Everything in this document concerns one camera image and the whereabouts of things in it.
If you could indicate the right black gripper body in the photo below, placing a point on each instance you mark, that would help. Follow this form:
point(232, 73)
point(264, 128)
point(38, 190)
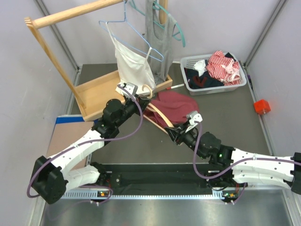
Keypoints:
point(190, 138)

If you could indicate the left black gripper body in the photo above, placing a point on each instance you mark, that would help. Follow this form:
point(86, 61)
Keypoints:
point(130, 108)

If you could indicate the wooden clothes hanger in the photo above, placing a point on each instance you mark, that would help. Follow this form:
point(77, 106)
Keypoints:
point(153, 108)

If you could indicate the red tank top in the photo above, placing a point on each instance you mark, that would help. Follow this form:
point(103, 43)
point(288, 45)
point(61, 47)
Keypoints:
point(175, 106)

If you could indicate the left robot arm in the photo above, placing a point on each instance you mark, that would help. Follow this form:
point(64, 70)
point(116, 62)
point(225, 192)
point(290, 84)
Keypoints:
point(52, 177)

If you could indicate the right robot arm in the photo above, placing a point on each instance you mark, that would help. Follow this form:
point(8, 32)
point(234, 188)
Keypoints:
point(238, 165)

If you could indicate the white garment on hanger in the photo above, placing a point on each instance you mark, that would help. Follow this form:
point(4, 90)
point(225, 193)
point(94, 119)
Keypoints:
point(133, 67)

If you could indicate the grey tank top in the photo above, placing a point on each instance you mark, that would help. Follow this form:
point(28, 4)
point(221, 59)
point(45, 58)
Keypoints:
point(161, 39)

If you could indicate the wooden clothes rack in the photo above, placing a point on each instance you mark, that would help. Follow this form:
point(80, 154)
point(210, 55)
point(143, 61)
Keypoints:
point(84, 50)

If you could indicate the red capped white marker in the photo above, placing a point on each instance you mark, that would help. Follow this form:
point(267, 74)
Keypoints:
point(175, 86)

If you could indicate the dark navy garment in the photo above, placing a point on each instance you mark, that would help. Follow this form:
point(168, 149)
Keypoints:
point(201, 82)

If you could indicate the brown board blue edge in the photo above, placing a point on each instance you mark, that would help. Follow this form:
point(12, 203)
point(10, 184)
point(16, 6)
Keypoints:
point(71, 143)

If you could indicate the white laundry basket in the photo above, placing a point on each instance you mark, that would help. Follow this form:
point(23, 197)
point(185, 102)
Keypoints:
point(189, 61)

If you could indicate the white garment in basket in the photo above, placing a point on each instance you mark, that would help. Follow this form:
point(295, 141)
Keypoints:
point(200, 66)

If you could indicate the red white striped garment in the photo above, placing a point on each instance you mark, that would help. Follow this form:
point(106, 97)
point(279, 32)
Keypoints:
point(224, 69)

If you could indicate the orange red block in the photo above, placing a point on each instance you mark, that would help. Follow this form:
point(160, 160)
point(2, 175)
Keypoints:
point(261, 107)

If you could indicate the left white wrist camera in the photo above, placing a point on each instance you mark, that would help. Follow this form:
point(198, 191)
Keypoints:
point(127, 89)

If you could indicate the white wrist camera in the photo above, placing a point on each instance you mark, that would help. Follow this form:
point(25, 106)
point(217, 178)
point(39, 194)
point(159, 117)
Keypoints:
point(127, 89)
point(193, 119)

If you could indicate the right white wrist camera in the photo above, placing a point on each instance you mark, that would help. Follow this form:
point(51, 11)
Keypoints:
point(193, 119)

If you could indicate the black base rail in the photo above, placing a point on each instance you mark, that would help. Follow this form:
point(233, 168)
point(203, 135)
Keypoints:
point(158, 179)

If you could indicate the blue wire hanger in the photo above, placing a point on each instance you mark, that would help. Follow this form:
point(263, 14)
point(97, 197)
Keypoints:
point(123, 31)

